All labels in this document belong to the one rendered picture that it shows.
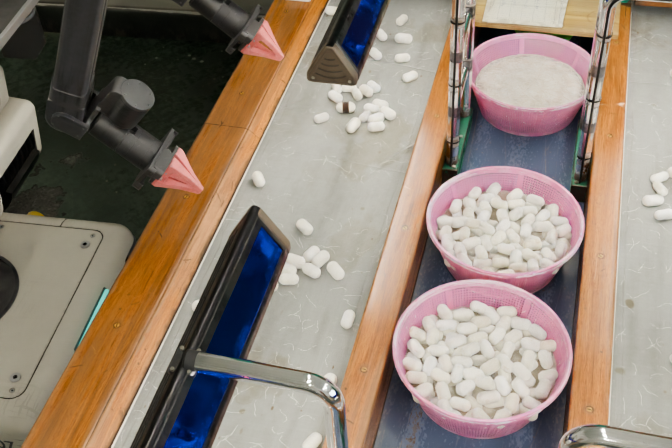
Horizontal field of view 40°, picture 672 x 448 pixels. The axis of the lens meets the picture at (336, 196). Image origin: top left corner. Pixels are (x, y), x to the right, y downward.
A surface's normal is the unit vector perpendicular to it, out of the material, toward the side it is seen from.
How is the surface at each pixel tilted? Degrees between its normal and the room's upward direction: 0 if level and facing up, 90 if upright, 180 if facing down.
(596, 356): 0
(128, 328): 0
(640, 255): 0
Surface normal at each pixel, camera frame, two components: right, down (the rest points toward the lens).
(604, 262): -0.05, -0.73
